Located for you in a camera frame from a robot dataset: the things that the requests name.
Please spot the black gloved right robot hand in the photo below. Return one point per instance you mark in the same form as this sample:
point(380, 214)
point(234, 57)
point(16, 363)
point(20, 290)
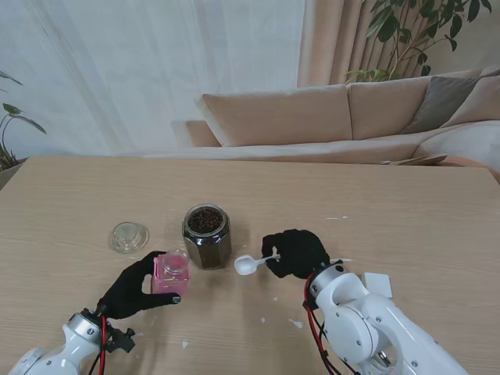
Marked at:
point(301, 254)

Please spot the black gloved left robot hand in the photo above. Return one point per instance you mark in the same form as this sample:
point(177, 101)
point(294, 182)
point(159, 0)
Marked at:
point(125, 289)

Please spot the pink square coffee jar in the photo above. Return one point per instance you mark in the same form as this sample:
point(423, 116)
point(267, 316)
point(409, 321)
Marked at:
point(170, 279)

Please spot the clear glass jar lid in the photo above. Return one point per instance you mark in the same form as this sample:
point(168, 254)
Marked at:
point(129, 238)

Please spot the white plastic spoon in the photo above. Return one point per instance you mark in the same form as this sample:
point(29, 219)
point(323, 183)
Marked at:
point(244, 265)

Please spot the white square jar cap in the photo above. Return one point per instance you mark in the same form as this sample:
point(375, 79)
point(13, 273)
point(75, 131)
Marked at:
point(379, 285)

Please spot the glass jar of coffee beans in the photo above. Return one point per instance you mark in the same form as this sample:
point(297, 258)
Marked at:
point(207, 246)

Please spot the beige sofa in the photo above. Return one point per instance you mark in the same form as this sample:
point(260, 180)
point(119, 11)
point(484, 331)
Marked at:
point(281, 121)

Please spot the brown cardboard piece on sofa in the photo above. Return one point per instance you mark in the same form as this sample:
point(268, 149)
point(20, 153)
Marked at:
point(418, 160)

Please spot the gray planter box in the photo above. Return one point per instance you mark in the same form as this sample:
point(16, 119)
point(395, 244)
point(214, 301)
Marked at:
point(9, 173)

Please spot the white sofa cushion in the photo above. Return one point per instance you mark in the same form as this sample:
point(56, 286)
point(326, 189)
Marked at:
point(465, 144)

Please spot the gray sofa cushion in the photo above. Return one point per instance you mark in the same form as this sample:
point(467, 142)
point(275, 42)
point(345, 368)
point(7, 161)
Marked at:
point(437, 101)

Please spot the broad leaf green plant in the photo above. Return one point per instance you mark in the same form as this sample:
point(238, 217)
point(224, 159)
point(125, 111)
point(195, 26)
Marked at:
point(11, 111)

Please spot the beige pleated curtain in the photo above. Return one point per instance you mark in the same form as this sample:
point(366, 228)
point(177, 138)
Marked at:
point(336, 43)

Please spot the white sheer curtain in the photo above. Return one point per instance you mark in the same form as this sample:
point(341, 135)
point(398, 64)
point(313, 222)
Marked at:
point(136, 70)

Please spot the tall leafy green plant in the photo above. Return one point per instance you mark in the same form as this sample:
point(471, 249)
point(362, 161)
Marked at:
point(390, 27)

